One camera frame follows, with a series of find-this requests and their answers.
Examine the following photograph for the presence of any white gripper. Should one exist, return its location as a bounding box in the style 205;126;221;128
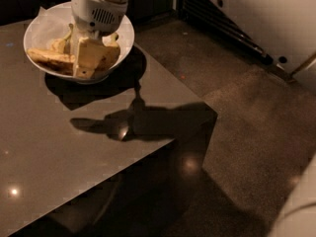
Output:
69;0;128;79

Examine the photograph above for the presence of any large curved yellow banana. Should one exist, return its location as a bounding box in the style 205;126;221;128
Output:
27;47;75;75

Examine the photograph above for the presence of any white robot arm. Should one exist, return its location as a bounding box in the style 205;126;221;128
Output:
136;0;316;237

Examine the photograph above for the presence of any spotted banana far left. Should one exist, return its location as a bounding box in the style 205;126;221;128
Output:
50;24;73;53

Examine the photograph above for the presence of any white ceramic bowl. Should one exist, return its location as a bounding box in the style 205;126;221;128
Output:
24;2;134;84

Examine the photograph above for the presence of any white paper bowl liner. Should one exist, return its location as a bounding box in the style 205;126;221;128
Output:
31;6;73;48

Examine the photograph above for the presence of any black glass door refrigerator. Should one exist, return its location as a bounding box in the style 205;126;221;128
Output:
177;0;273;65

